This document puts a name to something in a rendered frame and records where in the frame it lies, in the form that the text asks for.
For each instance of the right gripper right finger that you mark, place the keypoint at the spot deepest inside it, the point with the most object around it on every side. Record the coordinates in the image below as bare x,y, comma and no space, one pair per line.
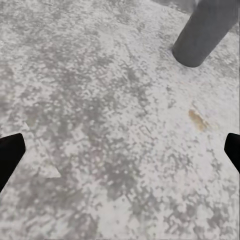
232,149

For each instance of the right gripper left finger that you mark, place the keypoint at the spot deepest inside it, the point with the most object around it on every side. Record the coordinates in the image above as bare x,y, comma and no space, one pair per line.
12,149

